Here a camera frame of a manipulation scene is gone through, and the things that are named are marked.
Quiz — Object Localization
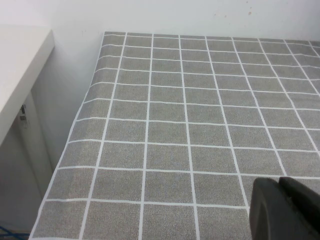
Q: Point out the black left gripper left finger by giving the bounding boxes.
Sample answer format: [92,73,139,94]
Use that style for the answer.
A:
[249,177,309,240]

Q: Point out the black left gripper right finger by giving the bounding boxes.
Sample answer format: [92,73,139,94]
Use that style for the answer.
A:
[278,176,320,240]

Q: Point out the grey white checked tablecloth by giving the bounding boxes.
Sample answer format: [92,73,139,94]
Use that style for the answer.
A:
[29,31,320,240]

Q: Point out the white side desk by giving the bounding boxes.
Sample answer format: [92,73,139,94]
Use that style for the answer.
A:
[0,23,55,149]

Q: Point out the blue cable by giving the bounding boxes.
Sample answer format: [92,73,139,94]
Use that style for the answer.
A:
[0,225,31,240]

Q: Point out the small metal bracket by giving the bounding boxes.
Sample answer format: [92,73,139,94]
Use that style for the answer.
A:
[19,103,29,130]

